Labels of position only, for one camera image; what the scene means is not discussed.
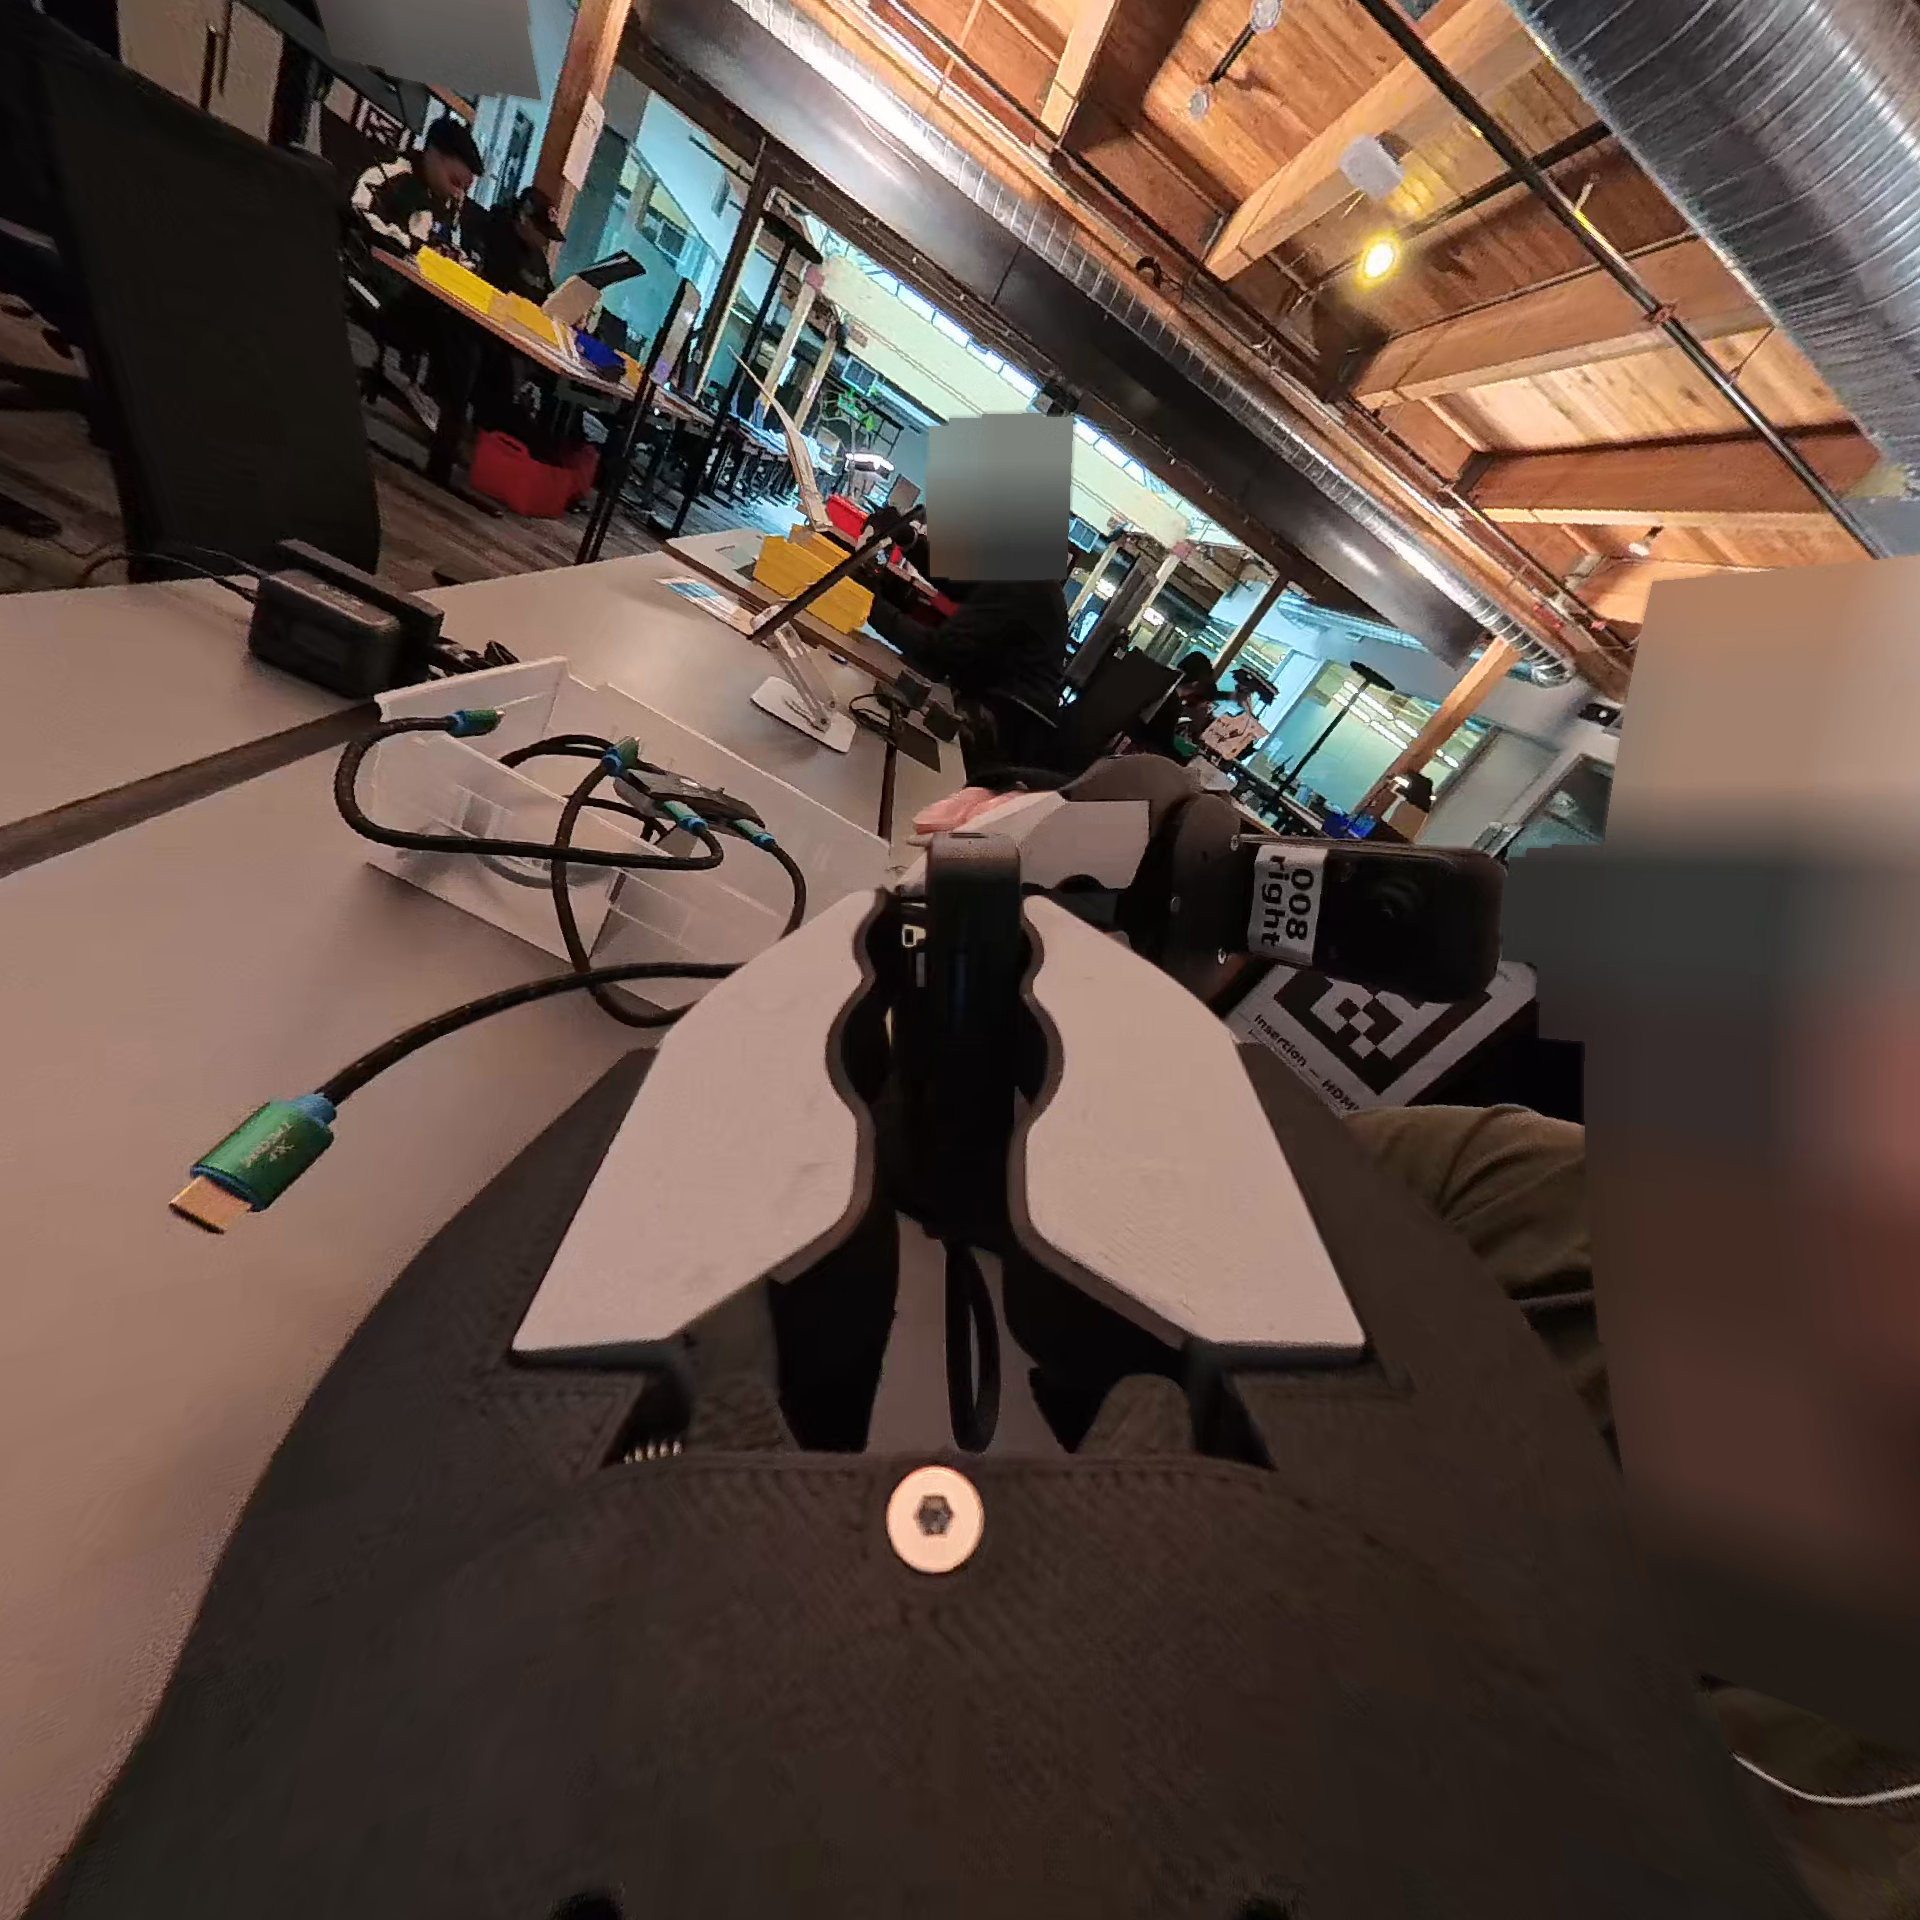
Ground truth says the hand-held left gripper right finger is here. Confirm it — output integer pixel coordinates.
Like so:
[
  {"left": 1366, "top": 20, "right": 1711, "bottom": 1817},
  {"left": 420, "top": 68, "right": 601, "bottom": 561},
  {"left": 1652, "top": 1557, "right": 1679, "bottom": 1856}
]
[{"left": 1007, "top": 897, "right": 1374, "bottom": 1452}]

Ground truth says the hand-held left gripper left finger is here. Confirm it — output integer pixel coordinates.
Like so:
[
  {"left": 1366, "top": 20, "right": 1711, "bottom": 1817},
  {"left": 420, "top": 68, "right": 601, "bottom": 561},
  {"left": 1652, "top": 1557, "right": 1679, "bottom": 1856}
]
[{"left": 510, "top": 884, "right": 903, "bottom": 1452}]

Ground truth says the black hdmi adapter box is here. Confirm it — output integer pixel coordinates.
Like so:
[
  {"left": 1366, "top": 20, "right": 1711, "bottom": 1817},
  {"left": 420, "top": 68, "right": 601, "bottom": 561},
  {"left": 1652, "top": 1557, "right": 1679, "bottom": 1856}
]
[{"left": 896, "top": 832, "right": 1040, "bottom": 1255}]

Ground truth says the thin black looped cord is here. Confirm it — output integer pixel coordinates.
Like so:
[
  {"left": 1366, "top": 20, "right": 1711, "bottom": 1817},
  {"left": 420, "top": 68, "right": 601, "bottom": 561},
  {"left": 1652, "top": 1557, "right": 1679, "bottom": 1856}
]
[{"left": 941, "top": 1242, "right": 1004, "bottom": 1455}]

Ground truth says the clear plastic bin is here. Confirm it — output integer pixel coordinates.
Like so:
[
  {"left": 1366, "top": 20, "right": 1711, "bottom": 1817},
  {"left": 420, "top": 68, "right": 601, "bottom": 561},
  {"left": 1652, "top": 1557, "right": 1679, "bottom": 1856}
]
[{"left": 363, "top": 656, "right": 894, "bottom": 1037}]

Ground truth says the black office chair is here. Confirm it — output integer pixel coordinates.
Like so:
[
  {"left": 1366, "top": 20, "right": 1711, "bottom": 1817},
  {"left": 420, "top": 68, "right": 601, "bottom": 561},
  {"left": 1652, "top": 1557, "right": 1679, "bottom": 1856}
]
[
  {"left": 1048, "top": 645, "right": 1190, "bottom": 783},
  {"left": 37, "top": 17, "right": 383, "bottom": 578}
]

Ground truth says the black white marker sign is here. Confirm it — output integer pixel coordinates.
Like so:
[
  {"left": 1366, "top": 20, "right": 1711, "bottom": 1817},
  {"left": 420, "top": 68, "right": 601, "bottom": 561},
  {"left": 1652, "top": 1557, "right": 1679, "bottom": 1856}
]
[{"left": 1227, "top": 961, "right": 1537, "bottom": 1120}]

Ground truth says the black floor lamp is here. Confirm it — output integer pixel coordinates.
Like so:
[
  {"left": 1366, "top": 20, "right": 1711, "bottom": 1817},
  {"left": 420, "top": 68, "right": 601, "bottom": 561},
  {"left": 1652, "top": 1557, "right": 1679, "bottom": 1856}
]
[{"left": 1318, "top": 656, "right": 1404, "bottom": 819}]

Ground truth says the clear stand with white base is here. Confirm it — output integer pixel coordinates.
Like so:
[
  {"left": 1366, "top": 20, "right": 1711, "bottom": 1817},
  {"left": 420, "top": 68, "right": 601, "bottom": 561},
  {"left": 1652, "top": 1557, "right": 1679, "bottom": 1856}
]
[{"left": 748, "top": 600, "right": 860, "bottom": 757}]

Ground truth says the black desk control box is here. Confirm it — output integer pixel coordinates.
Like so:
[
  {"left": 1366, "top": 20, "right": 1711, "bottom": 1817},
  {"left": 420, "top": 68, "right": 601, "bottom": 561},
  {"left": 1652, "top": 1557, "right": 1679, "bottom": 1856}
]
[{"left": 247, "top": 540, "right": 453, "bottom": 701}]

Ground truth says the red plastic crate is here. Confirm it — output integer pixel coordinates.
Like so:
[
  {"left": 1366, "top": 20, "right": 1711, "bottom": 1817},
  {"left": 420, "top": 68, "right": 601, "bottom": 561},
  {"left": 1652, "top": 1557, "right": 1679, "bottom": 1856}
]
[{"left": 468, "top": 429, "right": 599, "bottom": 521}]

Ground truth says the thin black power cord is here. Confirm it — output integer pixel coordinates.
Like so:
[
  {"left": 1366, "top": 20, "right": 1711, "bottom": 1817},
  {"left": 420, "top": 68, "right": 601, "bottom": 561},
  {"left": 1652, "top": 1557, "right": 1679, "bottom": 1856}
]
[{"left": 83, "top": 544, "right": 287, "bottom": 591}]

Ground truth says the white drawstring cord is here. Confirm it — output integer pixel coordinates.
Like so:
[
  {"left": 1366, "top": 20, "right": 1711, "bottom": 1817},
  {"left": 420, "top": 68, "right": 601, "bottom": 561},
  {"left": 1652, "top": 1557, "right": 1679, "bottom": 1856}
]
[{"left": 1725, "top": 1747, "right": 1920, "bottom": 1805}]

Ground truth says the silver air duct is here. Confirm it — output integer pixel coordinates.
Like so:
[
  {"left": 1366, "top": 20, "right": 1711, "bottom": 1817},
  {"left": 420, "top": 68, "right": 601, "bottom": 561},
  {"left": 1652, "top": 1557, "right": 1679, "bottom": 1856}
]
[{"left": 1507, "top": 0, "right": 1920, "bottom": 561}]

